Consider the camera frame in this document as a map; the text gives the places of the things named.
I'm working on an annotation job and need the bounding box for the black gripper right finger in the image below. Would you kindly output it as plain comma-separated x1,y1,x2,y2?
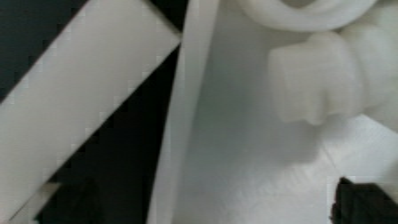
331,177,398,224

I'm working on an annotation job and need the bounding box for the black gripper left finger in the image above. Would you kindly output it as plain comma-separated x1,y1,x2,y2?
34,179,103,224

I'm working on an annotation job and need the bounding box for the white table leg with tag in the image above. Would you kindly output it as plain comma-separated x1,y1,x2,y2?
268,0,398,125

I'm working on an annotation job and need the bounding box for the white square tabletop tray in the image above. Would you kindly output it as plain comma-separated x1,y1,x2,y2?
146,0,398,224

